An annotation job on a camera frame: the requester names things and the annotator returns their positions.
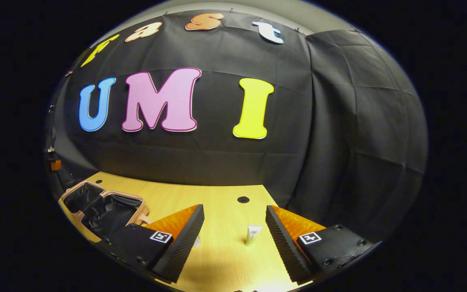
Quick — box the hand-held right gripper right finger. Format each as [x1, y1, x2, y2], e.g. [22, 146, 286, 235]
[265, 205, 375, 284]

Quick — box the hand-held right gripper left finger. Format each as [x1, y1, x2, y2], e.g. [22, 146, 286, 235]
[96, 204, 205, 283]

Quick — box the black backdrop cloth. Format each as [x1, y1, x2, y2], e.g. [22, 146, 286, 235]
[45, 8, 428, 244]

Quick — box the green skin care tube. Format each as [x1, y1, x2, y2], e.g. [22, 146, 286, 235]
[245, 225, 264, 247]

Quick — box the pink suitcase with black lining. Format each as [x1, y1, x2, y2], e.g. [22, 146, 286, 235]
[60, 181, 153, 240]

